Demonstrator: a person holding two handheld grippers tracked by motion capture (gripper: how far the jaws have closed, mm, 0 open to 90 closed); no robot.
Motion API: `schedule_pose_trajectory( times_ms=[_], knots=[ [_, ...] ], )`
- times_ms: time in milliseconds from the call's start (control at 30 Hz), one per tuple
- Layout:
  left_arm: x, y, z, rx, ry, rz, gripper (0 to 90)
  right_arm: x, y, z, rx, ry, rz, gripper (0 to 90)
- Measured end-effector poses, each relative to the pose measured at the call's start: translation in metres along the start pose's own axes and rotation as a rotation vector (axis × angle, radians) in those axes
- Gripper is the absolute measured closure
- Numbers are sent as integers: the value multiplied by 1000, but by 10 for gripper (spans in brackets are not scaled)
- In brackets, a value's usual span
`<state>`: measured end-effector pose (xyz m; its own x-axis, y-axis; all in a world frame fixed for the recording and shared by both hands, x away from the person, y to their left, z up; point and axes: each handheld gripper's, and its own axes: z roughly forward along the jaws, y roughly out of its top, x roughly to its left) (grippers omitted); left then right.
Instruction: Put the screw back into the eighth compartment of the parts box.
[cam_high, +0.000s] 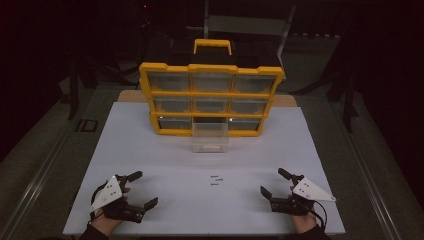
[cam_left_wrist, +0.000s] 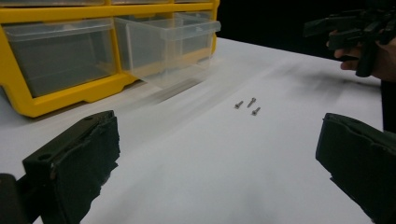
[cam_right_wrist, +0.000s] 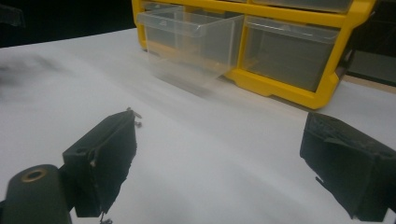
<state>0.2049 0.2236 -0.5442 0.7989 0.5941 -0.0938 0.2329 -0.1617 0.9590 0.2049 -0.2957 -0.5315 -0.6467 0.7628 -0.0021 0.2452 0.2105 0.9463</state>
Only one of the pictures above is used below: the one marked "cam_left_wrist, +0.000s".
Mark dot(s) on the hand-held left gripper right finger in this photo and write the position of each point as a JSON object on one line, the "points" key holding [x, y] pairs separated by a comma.
{"points": [[361, 161]]}

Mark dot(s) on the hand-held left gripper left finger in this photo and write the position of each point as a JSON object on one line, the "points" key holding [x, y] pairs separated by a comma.
{"points": [[74, 161]]}

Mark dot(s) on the small metal screw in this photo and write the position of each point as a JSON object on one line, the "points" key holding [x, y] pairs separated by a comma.
{"points": [[256, 111], [251, 102], [238, 104]]}

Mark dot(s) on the clear plastic organizer drawer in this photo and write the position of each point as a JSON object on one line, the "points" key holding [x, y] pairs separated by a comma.
{"points": [[162, 46]]}

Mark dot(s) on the yellow drawer organizer cabinet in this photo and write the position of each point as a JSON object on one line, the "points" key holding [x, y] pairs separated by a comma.
{"points": [[62, 12]]}

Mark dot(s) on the set of clear plastic drawers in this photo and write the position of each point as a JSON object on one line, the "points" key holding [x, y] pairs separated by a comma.
{"points": [[62, 56]]}

